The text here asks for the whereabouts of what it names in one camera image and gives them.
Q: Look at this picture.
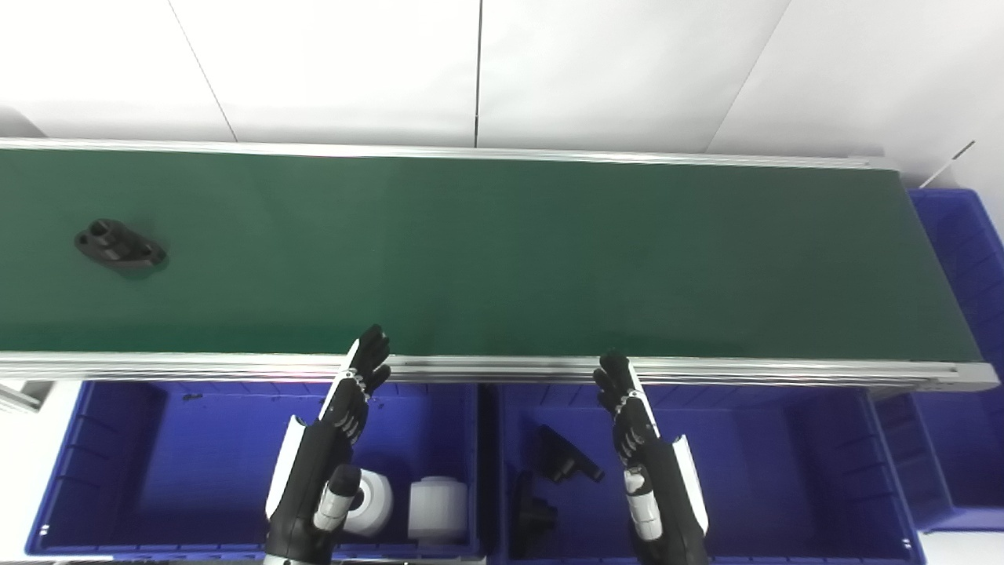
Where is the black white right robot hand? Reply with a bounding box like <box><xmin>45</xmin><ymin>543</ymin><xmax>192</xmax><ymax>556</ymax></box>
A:
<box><xmin>593</xmin><ymin>352</ymin><xmax>710</xmax><ymax>565</ymax></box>

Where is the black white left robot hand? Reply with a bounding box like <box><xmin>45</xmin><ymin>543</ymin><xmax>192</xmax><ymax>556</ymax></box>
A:
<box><xmin>264</xmin><ymin>324</ymin><xmax>392</xmax><ymax>565</ymax></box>

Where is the black flange part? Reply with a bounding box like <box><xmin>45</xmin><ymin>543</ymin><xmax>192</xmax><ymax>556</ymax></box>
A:
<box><xmin>75</xmin><ymin>219</ymin><xmax>168</xmax><ymax>273</ymax></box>
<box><xmin>536</xmin><ymin>425</ymin><xmax>606</xmax><ymax>485</ymax></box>
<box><xmin>513</xmin><ymin>471</ymin><xmax>560</xmax><ymax>560</ymax></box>

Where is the white cylinder part with hole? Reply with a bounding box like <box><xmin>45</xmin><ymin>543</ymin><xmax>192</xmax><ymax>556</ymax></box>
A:
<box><xmin>344</xmin><ymin>468</ymin><xmax>395</xmax><ymax>538</ymax></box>

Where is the blue bin with black parts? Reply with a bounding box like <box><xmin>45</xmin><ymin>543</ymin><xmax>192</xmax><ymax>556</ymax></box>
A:
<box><xmin>480</xmin><ymin>382</ymin><xmax>927</xmax><ymax>565</ymax></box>

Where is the blue bin with white parts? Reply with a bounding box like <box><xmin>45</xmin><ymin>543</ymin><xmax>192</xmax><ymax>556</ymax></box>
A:
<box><xmin>25</xmin><ymin>381</ymin><xmax>484</xmax><ymax>560</ymax></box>

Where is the green conveyor belt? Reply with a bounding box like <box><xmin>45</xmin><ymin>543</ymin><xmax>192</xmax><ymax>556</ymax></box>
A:
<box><xmin>0</xmin><ymin>148</ymin><xmax>982</xmax><ymax>364</ymax></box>
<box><xmin>0</xmin><ymin>137</ymin><xmax>999</xmax><ymax>393</ymax></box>

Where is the aluminium conveyor leg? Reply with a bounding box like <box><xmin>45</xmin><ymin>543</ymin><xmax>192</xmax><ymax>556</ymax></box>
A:
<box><xmin>0</xmin><ymin>381</ymin><xmax>42</xmax><ymax>414</ymax></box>

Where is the blue bin at conveyor end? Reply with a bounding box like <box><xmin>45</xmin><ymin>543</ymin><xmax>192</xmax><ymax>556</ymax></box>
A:
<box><xmin>873</xmin><ymin>188</ymin><xmax>1004</xmax><ymax>534</ymax></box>

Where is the thin grey rod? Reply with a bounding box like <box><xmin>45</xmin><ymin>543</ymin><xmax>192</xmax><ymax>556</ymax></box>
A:
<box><xmin>921</xmin><ymin>140</ymin><xmax>977</xmax><ymax>188</ymax></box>

